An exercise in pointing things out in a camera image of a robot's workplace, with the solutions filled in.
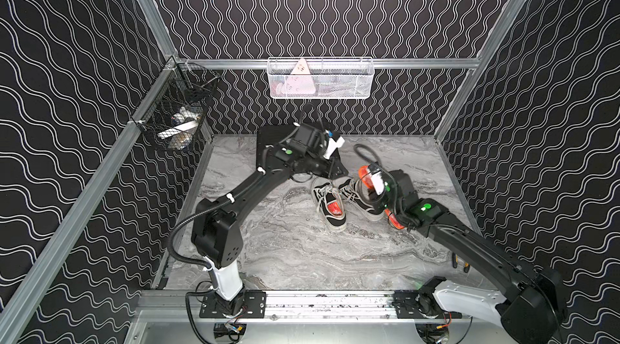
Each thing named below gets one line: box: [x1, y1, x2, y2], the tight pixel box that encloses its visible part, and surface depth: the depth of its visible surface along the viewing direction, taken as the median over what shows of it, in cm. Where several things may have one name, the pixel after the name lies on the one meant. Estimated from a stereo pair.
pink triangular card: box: [285, 58, 316, 95], surface depth 92 cm
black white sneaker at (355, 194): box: [339, 176, 386, 222], surface depth 93 cm
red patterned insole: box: [326, 201, 344, 216], surface depth 94 cm
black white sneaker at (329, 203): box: [311, 176, 348, 234], surface depth 92 cm
